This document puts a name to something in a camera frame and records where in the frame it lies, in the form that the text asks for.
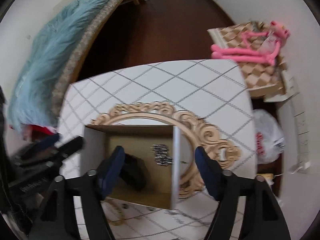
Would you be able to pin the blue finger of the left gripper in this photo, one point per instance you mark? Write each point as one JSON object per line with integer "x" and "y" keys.
{"x": 47, "y": 142}
{"x": 67, "y": 144}

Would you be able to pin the white patterned tablecloth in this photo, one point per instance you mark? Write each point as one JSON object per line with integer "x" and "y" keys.
{"x": 159, "y": 113}

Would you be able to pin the white plastic bag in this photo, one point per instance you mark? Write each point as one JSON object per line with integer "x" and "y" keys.
{"x": 269, "y": 137}

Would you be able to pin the pink panther plush toy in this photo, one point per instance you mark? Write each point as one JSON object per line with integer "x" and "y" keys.
{"x": 251, "y": 42}

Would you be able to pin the brown checkered cushion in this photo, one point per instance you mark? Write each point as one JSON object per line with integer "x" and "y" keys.
{"x": 262, "y": 80}

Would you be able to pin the bed with checkered mattress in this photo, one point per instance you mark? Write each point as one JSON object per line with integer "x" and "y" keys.
{"x": 82, "y": 45}

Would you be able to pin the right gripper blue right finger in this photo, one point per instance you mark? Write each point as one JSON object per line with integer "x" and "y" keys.
{"x": 211, "y": 173}

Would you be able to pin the red bed sheet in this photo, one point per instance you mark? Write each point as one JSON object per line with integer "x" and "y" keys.
{"x": 33, "y": 132}

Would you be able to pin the light blue duvet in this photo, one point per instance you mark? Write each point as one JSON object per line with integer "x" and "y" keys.
{"x": 55, "y": 55}

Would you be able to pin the white wall socket strip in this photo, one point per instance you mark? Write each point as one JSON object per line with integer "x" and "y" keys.
{"x": 295, "y": 126}

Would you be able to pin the tissue pack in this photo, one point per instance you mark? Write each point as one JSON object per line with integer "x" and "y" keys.
{"x": 269, "y": 177}

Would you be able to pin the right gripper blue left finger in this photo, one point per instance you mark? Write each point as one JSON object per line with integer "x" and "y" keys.
{"x": 109, "y": 170}

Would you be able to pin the white cardboard box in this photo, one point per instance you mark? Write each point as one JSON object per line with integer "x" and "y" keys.
{"x": 156, "y": 157}

